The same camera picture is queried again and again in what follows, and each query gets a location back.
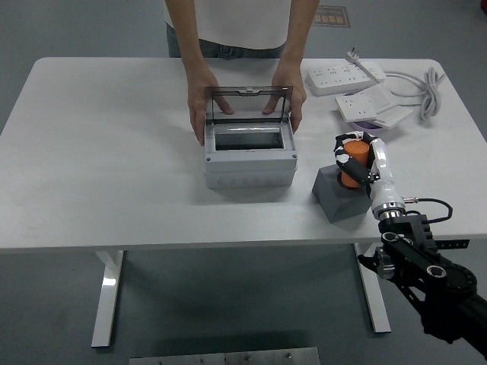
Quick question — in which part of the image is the grey block holder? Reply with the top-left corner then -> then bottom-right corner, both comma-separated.
311,165 -> 373,224

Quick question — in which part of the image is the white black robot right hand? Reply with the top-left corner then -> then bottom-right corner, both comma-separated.
333,131 -> 406,214

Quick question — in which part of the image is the person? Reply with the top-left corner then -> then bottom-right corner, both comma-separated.
163,0 -> 293,61

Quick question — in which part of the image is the person's left hand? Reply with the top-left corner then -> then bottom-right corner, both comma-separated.
261,64 -> 307,135

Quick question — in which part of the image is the long white power strip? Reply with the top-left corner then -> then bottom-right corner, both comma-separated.
304,63 -> 386,97

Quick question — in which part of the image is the orange cylinder battery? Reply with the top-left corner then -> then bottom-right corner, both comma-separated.
339,139 -> 371,190

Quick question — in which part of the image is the grey electrical junction box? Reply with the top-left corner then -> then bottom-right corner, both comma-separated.
203,121 -> 298,189

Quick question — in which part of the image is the brown floor sign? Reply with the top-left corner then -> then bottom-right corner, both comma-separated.
310,4 -> 351,28

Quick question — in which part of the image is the transparent smoky box lid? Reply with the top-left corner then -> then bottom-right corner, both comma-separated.
204,85 -> 294,125

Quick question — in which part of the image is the small white socket panel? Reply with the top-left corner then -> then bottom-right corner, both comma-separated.
334,85 -> 393,123

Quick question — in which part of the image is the white power cord with plug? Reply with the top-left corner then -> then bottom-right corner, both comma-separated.
344,47 -> 447,123

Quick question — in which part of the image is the white table leg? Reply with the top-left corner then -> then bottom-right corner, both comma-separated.
352,242 -> 392,334
90,249 -> 126,348

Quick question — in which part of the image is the person's right hand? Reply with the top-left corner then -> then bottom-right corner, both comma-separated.
186,70 -> 235,147

